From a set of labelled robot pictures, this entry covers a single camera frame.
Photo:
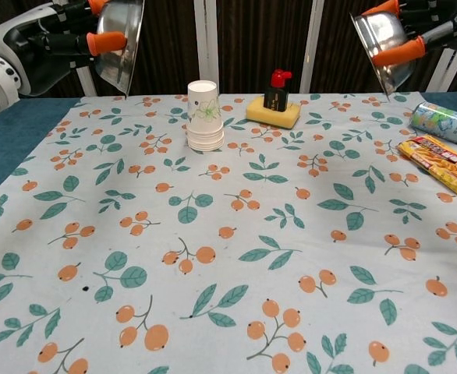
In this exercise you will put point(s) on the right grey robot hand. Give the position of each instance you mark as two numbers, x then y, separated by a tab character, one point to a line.
447	15

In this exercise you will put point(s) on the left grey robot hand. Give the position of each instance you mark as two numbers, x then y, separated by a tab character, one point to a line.
29	46

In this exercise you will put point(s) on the steel bowl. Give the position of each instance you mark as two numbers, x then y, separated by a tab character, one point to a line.
115	70
394	78

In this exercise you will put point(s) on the floral tablecloth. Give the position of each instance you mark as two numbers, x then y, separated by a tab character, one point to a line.
228	272

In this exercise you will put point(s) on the light blue drink can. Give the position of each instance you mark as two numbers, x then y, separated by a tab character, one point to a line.
443	122

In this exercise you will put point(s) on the dark pleated partition curtain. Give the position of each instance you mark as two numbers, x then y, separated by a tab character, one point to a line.
166	46

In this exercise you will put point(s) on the yellow snack packet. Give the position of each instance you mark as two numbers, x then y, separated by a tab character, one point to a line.
439	159

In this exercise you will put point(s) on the stack of paper cups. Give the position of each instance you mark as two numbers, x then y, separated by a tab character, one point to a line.
203	117

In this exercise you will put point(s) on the black bottle red cap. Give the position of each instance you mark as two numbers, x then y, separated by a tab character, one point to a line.
275	97

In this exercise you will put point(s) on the yellow sponge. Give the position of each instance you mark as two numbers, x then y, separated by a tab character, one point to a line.
257	113

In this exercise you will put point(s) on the white partition frame post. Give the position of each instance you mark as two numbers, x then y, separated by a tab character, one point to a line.
86	82
448	72
206	43
312	43

